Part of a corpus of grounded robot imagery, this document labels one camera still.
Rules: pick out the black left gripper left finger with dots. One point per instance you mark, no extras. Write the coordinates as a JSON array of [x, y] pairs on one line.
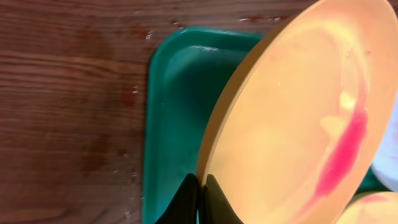
[[183, 207]]

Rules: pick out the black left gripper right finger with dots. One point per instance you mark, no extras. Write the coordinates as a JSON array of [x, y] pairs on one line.
[[216, 208]]

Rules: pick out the yellow plate with red stain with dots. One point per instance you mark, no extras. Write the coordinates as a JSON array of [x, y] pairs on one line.
[[299, 122]]

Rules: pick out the light blue plate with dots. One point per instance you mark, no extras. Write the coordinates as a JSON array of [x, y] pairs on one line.
[[385, 162]]

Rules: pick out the teal plastic tray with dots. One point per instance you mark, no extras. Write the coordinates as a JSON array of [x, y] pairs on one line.
[[187, 76]]

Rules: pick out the yellow plate front of tray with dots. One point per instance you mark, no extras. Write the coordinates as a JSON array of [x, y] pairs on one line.
[[371, 208]]

